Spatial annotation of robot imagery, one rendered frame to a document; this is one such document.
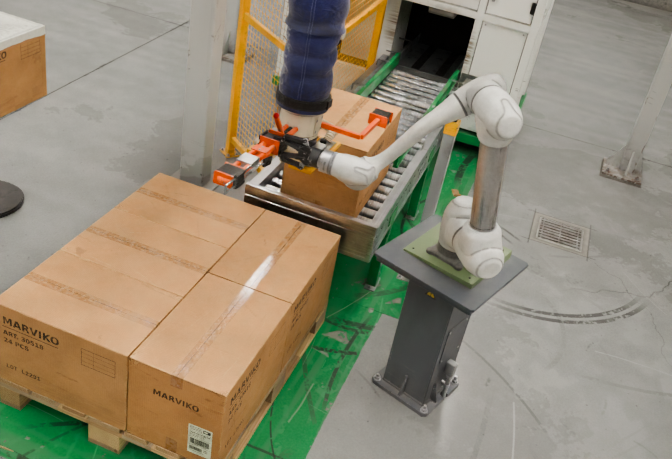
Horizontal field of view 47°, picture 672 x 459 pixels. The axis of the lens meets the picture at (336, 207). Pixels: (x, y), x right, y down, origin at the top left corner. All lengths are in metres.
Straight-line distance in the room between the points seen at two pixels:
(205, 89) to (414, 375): 2.09
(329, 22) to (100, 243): 1.38
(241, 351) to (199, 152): 2.08
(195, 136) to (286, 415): 1.97
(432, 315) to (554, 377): 0.97
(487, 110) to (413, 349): 1.29
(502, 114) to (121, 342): 1.60
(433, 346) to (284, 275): 0.73
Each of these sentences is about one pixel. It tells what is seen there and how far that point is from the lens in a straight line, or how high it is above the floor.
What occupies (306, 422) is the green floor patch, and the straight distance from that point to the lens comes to 3.52.
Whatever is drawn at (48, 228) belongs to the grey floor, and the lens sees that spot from 4.56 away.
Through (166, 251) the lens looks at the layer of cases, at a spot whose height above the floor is 0.54.
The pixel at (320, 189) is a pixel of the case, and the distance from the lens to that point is 3.78.
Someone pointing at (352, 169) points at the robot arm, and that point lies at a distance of 2.85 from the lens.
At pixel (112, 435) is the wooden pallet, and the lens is 3.30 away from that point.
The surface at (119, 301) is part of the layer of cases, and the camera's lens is 3.19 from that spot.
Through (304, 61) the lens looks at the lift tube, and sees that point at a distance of 3.01.
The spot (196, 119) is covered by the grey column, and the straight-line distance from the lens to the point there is 4.74.
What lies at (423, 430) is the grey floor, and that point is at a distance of 3.63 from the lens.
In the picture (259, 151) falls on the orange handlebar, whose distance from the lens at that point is 2.89.
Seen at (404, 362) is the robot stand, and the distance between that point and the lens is 3.63.
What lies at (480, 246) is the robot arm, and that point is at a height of 1.01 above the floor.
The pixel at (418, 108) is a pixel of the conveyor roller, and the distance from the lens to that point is 5.21.
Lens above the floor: 2.58
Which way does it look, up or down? 31 degrees down
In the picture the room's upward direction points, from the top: 11 degrees clockwise
